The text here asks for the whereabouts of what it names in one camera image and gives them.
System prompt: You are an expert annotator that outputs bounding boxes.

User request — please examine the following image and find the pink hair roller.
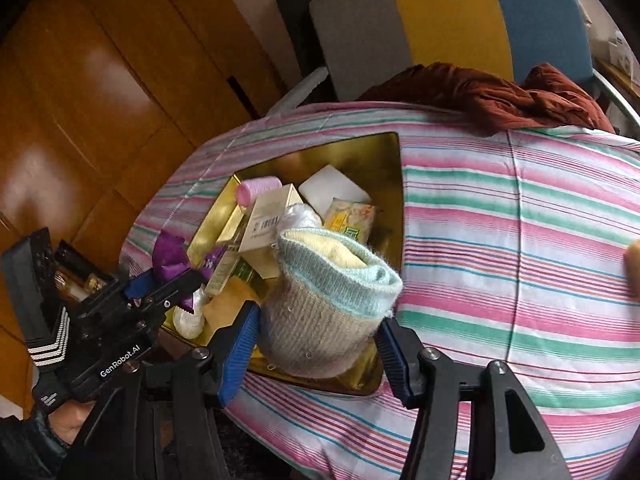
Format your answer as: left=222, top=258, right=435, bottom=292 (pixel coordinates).
left=235, top=176, right=281, bottom=208

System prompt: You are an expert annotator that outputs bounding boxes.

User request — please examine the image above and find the gold tin box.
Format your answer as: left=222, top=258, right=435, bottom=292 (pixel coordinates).
left=162, top=131, right=406, bottom=398

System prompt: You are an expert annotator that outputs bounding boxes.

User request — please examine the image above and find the wooden wardrobe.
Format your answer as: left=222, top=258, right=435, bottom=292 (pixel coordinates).
left=0, top=0, right=296, bottom=421

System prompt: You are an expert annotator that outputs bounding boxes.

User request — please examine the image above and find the cream carton box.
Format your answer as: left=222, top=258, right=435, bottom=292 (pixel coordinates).
left=237, top=183, right=306, bottom=256

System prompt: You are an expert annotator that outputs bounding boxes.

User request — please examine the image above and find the white flat box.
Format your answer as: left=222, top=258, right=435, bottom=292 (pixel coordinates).
left=298, top=164, right=373, bottom=217

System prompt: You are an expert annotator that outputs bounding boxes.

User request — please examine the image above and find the grey yellow blue chair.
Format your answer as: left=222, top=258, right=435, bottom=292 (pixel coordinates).
left=265, top=0, right=640, bottom=131

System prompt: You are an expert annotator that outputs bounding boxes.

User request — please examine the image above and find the small gold box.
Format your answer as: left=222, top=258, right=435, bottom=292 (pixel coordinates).
left=187, top=177, right=251, bottom=261

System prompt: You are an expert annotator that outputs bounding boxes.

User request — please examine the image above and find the grey blue sock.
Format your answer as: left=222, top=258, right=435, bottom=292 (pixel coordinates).
left=257, top=227, right=405, bottom=378

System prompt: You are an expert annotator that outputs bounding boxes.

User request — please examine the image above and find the striped bed sheet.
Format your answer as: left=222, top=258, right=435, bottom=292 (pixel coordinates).
left=120, top=102, right=640, bottom=480

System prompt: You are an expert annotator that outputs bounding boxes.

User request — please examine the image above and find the purple pouch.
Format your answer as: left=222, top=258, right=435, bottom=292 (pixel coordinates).
left=151, top=230, right=196, bottom=281
left=179, top=246, right=227, bottom=312

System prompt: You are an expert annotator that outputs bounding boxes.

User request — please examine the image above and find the pale yellow packet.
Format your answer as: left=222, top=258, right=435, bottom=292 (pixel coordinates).
left=322, top=198, right=378, bottom=243

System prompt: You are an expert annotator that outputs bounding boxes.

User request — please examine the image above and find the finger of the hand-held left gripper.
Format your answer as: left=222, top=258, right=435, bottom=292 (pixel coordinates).
left=124, top=269, right=158, bottom=298
left=144, top=266, right=207, bottom=312

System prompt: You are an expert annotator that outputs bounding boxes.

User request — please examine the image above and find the brown blanket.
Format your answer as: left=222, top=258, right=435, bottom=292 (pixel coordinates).
left=357, top=61, right=616, bottom=136

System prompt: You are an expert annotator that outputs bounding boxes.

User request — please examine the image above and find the white plastic packet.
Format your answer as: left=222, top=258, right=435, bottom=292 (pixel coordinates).
left=172, top=285, right=211, bottom=341

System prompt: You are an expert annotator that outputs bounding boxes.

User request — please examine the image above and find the white plastic bag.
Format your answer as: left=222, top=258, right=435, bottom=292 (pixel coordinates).
left=277, top=203, right=323, bottom=233

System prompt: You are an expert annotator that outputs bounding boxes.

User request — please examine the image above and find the wooden table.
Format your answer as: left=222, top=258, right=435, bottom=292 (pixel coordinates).
left=595, top=57, right=640, bottom=91

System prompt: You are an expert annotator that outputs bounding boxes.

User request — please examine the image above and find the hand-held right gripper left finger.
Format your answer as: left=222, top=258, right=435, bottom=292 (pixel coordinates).
left=62, top=299, right=261, bottom=480

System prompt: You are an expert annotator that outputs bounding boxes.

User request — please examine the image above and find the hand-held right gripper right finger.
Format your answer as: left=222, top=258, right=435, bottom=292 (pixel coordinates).
left=376, top=317, right=573, bottom=480

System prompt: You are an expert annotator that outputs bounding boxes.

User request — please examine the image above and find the person's left forearm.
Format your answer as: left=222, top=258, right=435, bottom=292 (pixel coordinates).
left=0, top=400, right=98, bottom=480

